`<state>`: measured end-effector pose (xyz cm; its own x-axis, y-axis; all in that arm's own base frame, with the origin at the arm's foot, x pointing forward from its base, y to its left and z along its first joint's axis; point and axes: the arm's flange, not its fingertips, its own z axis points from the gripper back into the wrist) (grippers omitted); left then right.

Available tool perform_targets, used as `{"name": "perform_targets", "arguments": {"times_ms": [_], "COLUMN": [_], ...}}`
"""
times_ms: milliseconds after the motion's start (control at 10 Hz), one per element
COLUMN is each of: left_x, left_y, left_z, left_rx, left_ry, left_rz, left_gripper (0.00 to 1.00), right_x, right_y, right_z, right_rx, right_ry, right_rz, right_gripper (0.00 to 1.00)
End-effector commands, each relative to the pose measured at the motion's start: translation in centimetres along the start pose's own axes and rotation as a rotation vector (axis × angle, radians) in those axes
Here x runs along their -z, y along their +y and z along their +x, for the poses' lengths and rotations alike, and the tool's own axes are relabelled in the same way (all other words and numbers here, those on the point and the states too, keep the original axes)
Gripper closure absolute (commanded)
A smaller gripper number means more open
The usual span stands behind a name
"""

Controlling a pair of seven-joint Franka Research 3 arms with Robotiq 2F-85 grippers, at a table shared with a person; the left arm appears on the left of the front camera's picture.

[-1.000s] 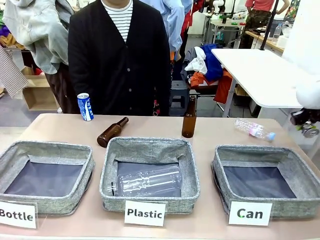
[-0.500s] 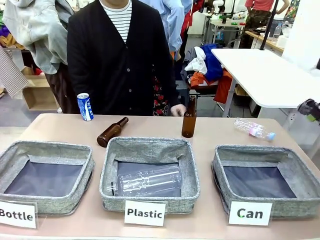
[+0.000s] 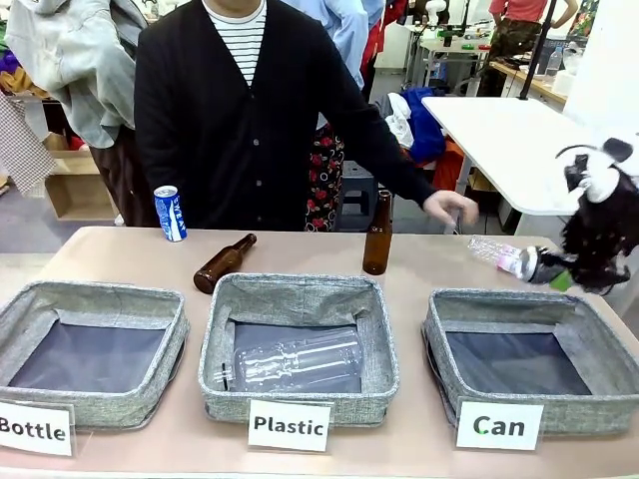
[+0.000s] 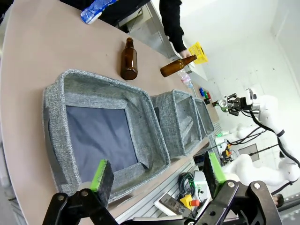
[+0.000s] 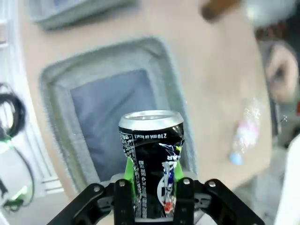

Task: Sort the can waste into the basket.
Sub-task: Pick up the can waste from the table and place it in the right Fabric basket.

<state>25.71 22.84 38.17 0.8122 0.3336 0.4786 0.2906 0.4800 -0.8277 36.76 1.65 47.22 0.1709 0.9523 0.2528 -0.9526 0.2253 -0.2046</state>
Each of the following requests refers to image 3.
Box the clear plastic bottle without label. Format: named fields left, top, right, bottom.
left=214, top=327, right=365, bottom=393

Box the grey plastic stool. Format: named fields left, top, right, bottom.
left=332, top=160, right=381, bottom=233

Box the person's torso black cardigan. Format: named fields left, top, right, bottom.
left=133, top=0, right=380, bottom=234

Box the white sign reading Bottle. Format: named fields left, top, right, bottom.
left=0, top=398, right=77, bottom=458

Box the white background table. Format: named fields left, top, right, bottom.
left=420, top=95, right=639, bottom=236

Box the wooden box shelf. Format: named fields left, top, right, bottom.
left=43, top=147, right=121, bottom=223

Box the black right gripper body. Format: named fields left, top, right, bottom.
left=559, top=195, right=633, bottom=296

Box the red floral cloth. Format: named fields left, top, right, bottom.
left=303, top=123, right=346, bottom=234

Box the background person red shirt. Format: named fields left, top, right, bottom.
left=477, top=0, right=576, bottom=97

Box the grey hanging jacket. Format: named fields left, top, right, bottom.
left=3, top=0, right=151, bottom=150

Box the person's left forearm black sleeve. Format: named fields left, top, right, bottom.
left=348, top=99, right=440, bottom=214

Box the brown glass bottle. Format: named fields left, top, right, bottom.
left=361, top=189, right=394, bottom=276
left=192, top=233, right=259, bottom=295

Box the orange cloth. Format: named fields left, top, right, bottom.
left=423, top=137, right=466, bottom=194

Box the grey fabric basket can sign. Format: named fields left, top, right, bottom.
left=420, top=287, right=639, bottom=438

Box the blue white drink can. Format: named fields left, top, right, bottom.
left=153, top=185, right=190, bottom=244

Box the silver metal can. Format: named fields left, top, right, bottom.
left=517, top=244, right=566, bottom=286

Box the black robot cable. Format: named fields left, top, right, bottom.
left=555, top=143, right=603, bottom=161

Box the white sign reading Can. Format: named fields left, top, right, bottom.
left=454, top=399, right=546, bottom=451

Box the grey fabric basket plastic sign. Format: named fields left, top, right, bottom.
left=197, top=271, right=401, bottom=428

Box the black stand pole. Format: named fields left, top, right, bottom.
left=517, top=0, right=559, bottom=102

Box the light blue hanging shirt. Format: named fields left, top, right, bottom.
left=294, top=0, right=373, bottom=92

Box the grey fabric basket bottle sign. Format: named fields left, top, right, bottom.
left=0, top=279, right=192, bottom=431

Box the wooden background desk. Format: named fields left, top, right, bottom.
left=490, top=58, right=570, bottom=107

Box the person's left hand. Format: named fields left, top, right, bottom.
left=422, top=190, right=481, bottom=236

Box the white sign reading Plastic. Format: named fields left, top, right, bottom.
left=247, top=398, right=333, bottom=453

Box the checked brown cloth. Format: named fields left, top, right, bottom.
left=0, top=92, right=57, bottom=197

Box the blue cloth pile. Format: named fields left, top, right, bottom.
left=396, top=86, right=447, bottom=166

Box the clear plastic bottle pink label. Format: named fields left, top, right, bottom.
left=467, top=235, right=525, bottom=276

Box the background water bottle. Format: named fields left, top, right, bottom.
left=545, top=46, right=566, bottom=79

